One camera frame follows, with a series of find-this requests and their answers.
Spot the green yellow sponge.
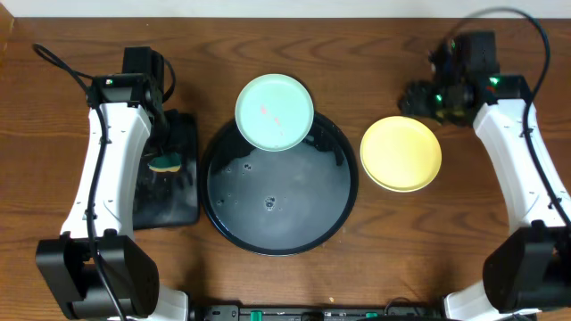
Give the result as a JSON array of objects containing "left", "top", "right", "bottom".
[{"left": 148, "top": 152, "right": 182, "bottom": 173}]

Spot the yellow plate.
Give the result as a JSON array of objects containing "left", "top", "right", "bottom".
[{"left": 360, "top": 116, "right": 443, "bottom": 193}]

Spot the light green plate top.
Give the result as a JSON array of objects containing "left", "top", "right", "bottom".
[{"left": 235, "top": 74, "right": 314, "bottom": 152}]

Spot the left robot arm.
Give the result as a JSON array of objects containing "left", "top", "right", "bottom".
[{"left": 36, "top": 73, "right": 189, "bottom": 320}]

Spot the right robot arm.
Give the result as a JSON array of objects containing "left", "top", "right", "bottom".
[{"left": 399, "top": 75, "right": 570, "bottom": 320}]

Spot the rectangular black sponge tray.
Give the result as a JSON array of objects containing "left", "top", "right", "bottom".
[{"left": 133, "top": 112, "right": 199, "bottom": 230}]

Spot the round black tray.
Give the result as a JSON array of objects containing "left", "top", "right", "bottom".
[{"left": 199, "top": 113, "right": 359, "bottom": 256}]

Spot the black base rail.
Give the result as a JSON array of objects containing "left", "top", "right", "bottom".
[{"left": 188, "top": 305, "right": 445, "bottom": 321}]

